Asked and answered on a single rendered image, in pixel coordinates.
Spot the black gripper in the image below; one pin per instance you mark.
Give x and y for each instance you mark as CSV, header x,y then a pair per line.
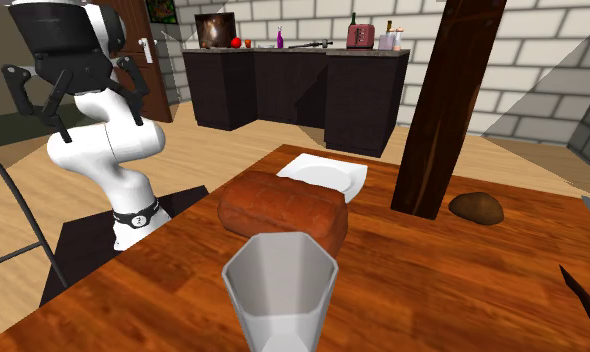
x,y
66,44

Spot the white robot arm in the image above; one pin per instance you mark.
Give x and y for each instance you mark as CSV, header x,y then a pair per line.
x,y
105,146

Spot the brown wooden door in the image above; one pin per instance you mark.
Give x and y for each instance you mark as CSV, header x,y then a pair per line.
x,y
151,92

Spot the black robot stand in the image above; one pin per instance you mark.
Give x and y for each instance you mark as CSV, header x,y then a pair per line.
x,y
88,244

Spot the dark kitchen counter cabinet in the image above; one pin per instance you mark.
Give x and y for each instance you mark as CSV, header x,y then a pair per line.
x,y
285,88

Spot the brown bread loaf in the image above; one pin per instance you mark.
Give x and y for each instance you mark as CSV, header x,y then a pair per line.
x,y
280,207

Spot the white square plate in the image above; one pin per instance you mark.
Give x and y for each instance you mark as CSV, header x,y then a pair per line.
x,y
324,175

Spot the white angular cup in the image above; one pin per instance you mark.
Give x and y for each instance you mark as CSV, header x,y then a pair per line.
x,y
280,292

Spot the brown wooden table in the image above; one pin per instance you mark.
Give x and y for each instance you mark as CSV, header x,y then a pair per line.
x,y
422,292

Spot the brown potato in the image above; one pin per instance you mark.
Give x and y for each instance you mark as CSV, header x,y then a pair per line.
x,y
476,208

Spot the dark framed wall picture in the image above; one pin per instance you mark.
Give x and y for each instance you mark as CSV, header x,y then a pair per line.
x,y
161,10

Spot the grey metal chair frame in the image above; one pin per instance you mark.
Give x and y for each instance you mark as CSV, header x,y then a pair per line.
x,y
29,217

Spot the dark brown wooden post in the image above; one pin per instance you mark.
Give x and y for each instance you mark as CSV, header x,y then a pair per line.
x,y
446,97

